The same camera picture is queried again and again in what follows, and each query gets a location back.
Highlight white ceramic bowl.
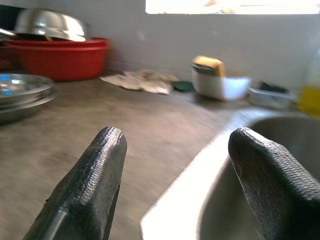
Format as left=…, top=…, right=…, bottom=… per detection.
left=191, top=63, right=252, bottom=101

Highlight clear plastic container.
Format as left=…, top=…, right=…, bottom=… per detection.
left=248, top=81, right=297, bottom=110

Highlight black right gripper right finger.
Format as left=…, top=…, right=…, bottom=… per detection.
left=228, top=127, right=320, bottom=240

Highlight steel sink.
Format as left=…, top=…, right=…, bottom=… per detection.
left=139, top=109, right=320, bottom=240

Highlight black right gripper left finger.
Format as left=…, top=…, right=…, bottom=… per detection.
left=22, top=126, right=128, bottom=240

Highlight shallow steel dish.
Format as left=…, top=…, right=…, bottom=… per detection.
left=0, top=92, right=59, bottom=125

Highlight red plastic dish basket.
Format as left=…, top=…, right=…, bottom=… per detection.
left=0, top=44, right=21, bottom=71

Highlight yellow sponge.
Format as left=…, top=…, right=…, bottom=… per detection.
left=192, top=55, right=226, bottom=78

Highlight white crumpled cloth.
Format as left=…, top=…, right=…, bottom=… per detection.
left=99, top=69, right=180, bottom=95

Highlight large steel mixing bowl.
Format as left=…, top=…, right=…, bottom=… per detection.
left=14, top=8, right=87, bottom=43

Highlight yellow dish soap bottle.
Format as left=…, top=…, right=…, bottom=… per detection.
left=297, top=42, right=320, bottom=117

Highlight round steel bowl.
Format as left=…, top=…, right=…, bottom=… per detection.
left=0, top=72, right=55, bottom=108

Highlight bright window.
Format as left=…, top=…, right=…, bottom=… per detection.
left=145, top=0, right=320, bottom=15

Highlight green scouring pad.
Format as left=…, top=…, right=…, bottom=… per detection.
left=258, top=81, right=288, bottom=94
left=171, top=80, right=196, bottom=92

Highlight red plastic basin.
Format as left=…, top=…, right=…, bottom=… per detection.
left=4, top=37, right=111, bottom=82

